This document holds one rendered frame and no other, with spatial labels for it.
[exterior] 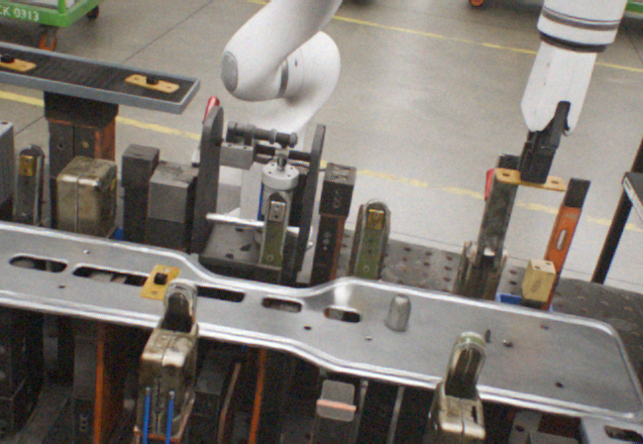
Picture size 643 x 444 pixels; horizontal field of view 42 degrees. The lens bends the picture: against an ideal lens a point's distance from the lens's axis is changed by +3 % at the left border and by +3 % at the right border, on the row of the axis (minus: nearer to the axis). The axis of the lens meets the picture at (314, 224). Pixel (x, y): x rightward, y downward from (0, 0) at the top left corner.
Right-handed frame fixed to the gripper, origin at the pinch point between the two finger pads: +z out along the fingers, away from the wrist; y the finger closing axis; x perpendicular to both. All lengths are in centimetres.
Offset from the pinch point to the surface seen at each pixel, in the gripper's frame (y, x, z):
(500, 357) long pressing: 3.3, 2.1, 27.4
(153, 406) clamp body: 22, -41, 30
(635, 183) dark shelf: -58, 34, 25
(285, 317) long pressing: 3.0, -27.7, 27.4
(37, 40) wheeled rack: -351, -205, 117
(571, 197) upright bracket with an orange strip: -14.9, 9.9, 10.5
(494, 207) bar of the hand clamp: -15.1, -0.1, 14.1
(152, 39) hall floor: -424, -160, 128
